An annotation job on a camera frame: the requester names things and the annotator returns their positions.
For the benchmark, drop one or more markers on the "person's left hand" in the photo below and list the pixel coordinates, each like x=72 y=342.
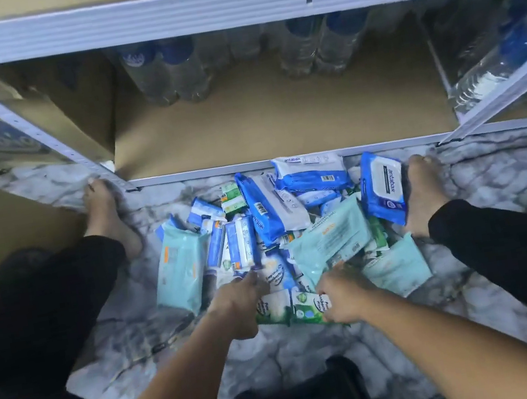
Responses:
x=240 y=305

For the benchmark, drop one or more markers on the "person's right hand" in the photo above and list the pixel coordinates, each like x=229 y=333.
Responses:
x=348 y=293

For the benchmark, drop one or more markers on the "pile of wipes packets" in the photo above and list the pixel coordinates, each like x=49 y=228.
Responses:
x=236 y=246

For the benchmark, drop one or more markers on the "grey metal shelf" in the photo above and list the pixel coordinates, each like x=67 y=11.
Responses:
x=213 y=8

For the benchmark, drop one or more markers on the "person's right forearm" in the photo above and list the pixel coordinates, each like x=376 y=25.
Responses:
x=467 y=354

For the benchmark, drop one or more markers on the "person's right foot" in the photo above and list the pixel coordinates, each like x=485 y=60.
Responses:
x=422 y=194

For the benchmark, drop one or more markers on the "person's foot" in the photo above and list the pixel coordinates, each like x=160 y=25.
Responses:
x=422 y=194
x=107 y=217

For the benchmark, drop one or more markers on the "person's left foot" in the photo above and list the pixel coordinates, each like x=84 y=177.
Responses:
x=107 y=217

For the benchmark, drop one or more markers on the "plain cardboard box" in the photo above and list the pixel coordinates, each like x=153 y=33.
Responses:
x=1 y=238

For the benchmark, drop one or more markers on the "water bottles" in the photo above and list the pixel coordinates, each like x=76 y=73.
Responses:
x=499 y=50

